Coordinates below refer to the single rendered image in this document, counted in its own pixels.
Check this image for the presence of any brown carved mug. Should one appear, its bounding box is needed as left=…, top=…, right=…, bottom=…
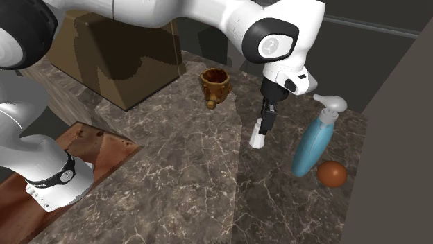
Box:
left=199, top=67, right=233, bottom=110

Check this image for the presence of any red-brown robot stand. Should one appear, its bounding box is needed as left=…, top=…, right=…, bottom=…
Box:
left=0, top=121, right=144, bottom=244

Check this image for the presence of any blue pump bottle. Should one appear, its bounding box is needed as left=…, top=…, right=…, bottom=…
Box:
left=291, top=93, right=348, bottom=179

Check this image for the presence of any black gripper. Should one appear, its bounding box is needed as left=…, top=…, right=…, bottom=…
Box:
left=259, top=78, right=291, bottom=136

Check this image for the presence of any brown cardboard box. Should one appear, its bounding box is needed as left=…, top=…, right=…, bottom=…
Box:
left=45, top=9, right=187, bottom=112

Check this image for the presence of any small white bottle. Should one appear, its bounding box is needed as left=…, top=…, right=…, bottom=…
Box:
left=248, top=117, right=266, bottom=150

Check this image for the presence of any orange ball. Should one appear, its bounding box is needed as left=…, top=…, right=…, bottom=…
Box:
left=316, top=160, right=349, bottom=189

